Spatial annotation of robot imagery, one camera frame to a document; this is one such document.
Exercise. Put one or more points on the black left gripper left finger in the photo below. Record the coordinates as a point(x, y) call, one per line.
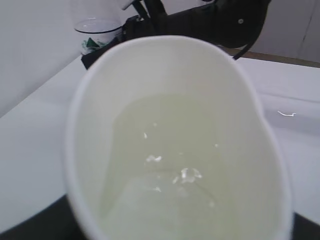
point(55, 222)

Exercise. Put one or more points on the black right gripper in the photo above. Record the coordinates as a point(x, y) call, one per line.
point(153, 20)

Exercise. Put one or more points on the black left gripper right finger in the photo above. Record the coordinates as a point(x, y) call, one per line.
point(305, 229)

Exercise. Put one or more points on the clear Nongfu Spring water bottle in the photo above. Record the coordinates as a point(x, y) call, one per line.
point(96, 23)

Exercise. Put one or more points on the white paper cup green logo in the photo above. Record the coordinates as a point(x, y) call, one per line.
point(166, 139)

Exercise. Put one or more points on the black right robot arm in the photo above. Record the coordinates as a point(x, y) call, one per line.
point(226, 23)

